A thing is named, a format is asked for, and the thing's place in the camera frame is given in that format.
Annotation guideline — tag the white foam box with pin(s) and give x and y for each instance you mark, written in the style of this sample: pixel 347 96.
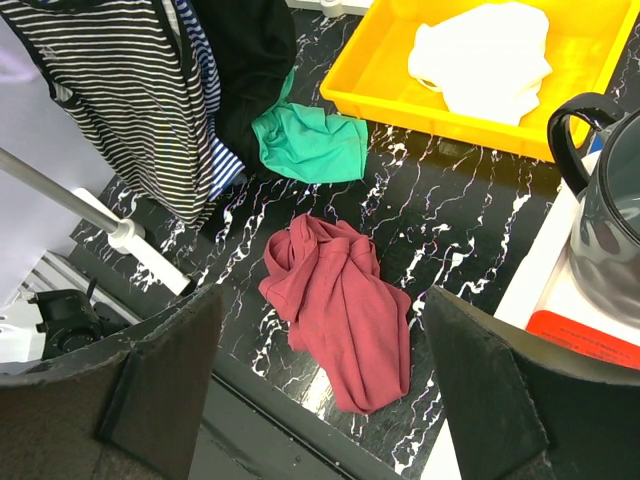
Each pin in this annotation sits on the white foam box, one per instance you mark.
pixel 543 280

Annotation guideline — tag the black garment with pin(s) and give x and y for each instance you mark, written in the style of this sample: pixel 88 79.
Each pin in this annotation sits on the black garment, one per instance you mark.
pixel 254 47

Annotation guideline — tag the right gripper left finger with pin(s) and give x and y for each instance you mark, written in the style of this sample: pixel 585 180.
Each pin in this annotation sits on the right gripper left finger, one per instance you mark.
pixel 126 407

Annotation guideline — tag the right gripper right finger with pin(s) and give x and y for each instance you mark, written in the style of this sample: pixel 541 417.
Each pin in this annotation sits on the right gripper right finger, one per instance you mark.
pixel 521 407

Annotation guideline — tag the white tank top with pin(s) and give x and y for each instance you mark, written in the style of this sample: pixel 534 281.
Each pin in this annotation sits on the white tank top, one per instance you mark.
pixel 487 63

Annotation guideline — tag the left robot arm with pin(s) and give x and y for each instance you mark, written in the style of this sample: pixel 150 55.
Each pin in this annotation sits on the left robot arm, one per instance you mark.
pixel 49 324

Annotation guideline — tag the yellow plastic bin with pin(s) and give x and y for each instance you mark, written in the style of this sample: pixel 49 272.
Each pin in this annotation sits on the yellow plastic bin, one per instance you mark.
pixel 370 77

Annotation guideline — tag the blue striped tank top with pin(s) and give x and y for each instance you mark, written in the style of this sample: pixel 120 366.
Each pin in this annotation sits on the blue striped tank top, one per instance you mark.
pixel 226 165

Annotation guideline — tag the green cloth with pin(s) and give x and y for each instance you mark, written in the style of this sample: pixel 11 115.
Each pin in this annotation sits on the green cloth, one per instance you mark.
pixel 306 144

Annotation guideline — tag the dark green mug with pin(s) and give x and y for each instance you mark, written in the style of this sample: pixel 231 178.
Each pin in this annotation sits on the dark green mug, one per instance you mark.
pixel 604 241

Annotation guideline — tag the maroon tank top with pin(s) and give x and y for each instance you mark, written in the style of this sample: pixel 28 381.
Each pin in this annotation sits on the maroon tank top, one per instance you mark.
pixel 324 280

